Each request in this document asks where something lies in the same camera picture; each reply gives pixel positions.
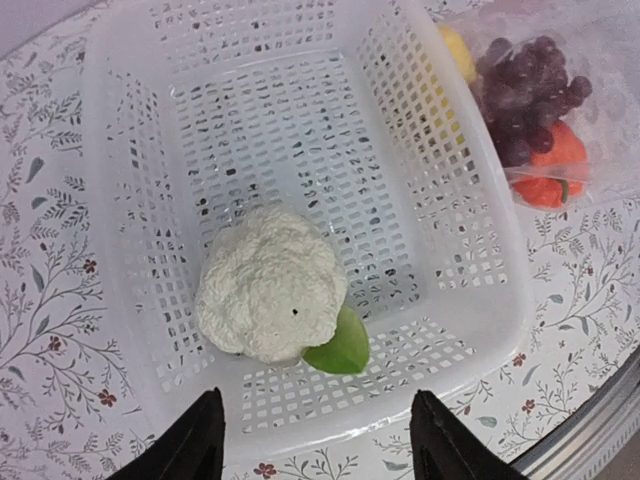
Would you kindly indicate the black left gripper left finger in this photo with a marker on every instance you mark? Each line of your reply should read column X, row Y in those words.
column 192, row 448

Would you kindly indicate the yellow toy mango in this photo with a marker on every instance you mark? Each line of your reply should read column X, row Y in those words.
column 454, row 68

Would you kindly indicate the white perforated plastic basket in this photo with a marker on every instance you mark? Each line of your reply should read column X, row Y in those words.
column 196, row 112

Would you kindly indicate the white toy cauliflower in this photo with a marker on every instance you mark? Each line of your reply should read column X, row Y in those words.
column 272, row 289

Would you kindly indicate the orange toy pumpkin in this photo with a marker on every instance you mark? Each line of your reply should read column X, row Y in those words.
column 557, row 175

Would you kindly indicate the dark red grape bunch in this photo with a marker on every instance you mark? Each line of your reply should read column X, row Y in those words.
column 523, row 90

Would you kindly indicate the aluminium front rail frame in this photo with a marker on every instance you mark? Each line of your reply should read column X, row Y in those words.
column 582, row 446

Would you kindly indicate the floral patterned table mat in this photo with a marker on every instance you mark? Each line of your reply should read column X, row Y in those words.
column 68, row 410

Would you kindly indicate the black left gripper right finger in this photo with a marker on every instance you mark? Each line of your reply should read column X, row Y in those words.
column 444, row 448

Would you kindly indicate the clear zip top bag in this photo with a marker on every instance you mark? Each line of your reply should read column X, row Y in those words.
column 600, row 40

